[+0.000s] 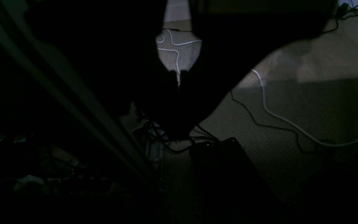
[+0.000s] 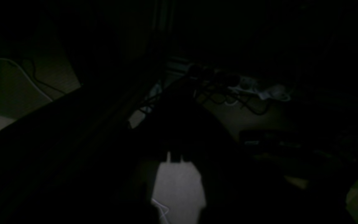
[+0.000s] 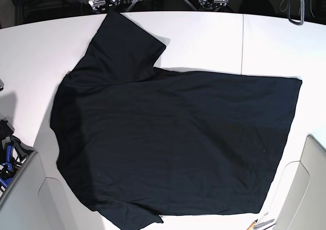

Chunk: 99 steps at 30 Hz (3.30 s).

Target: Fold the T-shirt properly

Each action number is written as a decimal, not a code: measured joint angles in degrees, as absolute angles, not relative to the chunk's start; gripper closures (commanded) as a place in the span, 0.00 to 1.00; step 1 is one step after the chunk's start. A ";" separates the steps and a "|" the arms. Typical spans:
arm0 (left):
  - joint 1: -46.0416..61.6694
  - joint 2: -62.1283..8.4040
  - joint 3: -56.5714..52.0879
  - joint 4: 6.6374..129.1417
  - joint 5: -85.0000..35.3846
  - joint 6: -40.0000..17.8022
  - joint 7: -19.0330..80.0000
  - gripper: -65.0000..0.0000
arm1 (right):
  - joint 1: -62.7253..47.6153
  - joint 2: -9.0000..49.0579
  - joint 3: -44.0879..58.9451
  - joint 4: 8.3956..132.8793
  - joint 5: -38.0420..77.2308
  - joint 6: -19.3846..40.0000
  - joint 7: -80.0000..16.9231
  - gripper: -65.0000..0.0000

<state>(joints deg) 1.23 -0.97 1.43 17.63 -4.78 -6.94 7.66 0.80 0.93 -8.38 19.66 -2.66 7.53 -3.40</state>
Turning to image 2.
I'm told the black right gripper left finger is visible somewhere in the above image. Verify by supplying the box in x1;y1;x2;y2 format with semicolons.
0;78;159;224

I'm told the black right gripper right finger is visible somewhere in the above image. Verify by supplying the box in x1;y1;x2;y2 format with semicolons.
167;92;355;224

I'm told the black cable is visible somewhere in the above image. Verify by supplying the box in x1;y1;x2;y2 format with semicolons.
27;59;66;95

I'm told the white cable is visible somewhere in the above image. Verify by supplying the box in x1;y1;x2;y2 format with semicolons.
0;19;53;101

